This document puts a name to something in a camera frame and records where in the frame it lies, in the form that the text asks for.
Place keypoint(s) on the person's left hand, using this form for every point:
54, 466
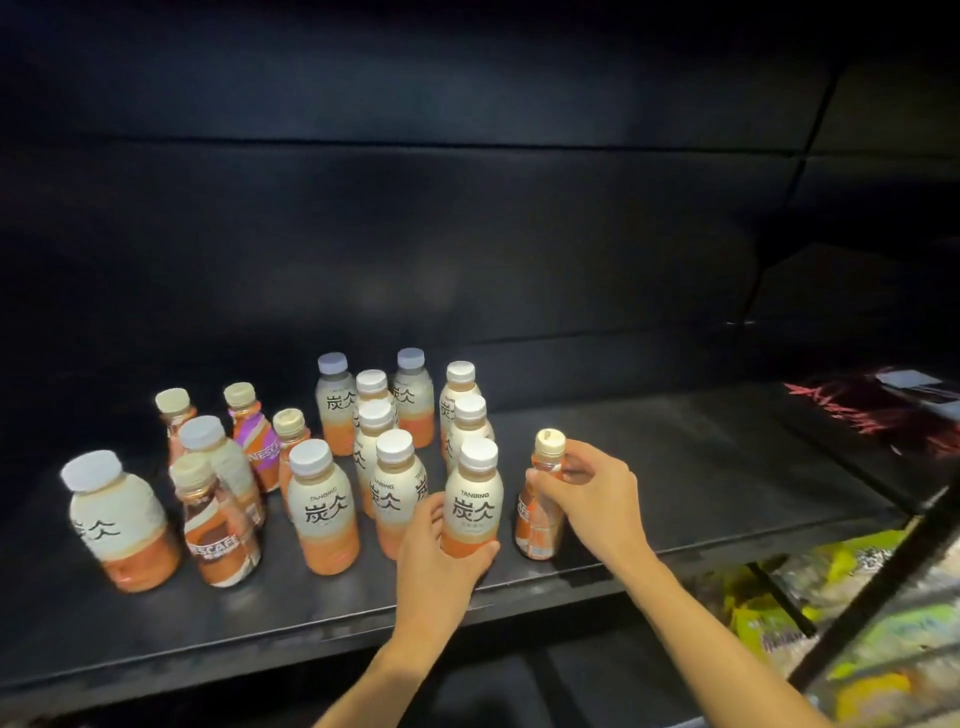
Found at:
435, 592

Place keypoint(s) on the person's right hand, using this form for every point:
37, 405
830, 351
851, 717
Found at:
607, 510

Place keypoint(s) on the black shelf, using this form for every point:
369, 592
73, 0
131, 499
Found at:
675, 465

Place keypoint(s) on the person's right forearm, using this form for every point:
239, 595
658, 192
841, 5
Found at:
720, 660

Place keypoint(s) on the row of yellow green snack packs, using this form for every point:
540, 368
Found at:
765, 622

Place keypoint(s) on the row of red packets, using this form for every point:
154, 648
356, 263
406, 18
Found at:
862, 409

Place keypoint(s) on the black metal snack rack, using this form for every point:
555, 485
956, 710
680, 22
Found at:
877, 589

